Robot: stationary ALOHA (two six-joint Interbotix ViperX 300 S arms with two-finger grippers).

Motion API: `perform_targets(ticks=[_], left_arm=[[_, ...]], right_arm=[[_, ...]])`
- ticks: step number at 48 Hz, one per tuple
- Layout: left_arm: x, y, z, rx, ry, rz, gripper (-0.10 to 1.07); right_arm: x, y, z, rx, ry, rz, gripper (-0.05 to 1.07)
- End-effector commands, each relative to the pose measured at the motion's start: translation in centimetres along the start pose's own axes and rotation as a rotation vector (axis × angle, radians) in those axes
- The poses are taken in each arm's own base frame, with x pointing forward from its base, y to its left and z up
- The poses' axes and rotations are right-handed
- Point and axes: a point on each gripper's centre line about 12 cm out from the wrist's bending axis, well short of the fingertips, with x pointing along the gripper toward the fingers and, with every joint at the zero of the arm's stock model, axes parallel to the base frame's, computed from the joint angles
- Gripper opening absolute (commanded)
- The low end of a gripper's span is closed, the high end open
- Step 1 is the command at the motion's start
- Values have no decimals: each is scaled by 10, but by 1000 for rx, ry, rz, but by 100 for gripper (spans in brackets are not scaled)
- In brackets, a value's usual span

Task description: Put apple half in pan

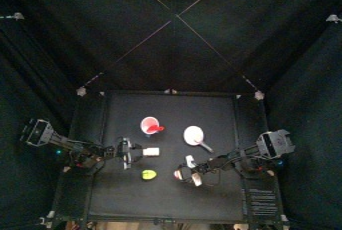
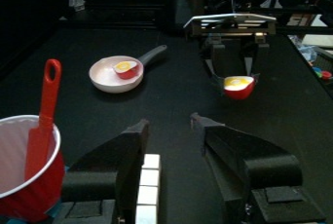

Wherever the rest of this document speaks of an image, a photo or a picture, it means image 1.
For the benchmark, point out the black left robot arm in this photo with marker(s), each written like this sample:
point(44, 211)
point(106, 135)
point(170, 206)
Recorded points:
point(66, 142)

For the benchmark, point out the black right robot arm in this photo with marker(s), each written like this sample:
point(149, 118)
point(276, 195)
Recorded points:
point(262, 149)

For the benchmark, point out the green toy apple half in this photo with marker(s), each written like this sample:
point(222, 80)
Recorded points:
point(149, 174)

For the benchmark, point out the white toy pan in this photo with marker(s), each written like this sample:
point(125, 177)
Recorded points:
point(194, 135)

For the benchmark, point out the white toy block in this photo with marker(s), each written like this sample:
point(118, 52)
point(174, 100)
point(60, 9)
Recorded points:
point(151, 151)

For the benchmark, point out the red toy spoon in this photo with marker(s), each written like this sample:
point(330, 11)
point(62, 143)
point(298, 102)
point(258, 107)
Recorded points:
point(155, 129)

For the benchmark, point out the red rimmed white cup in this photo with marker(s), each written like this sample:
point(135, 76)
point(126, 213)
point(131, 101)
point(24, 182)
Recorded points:
point(149, 124)

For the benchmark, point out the white printed label sticker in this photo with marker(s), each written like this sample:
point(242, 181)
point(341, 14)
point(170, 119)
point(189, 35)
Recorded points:
point(262, 202)

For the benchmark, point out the silver frame corner bracket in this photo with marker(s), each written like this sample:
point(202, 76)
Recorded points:
point(333, 18)
point(16, 16)
point(80, 91)
point(170, 91)
point(46, 220)
point(285, 221)
point(259, 95)

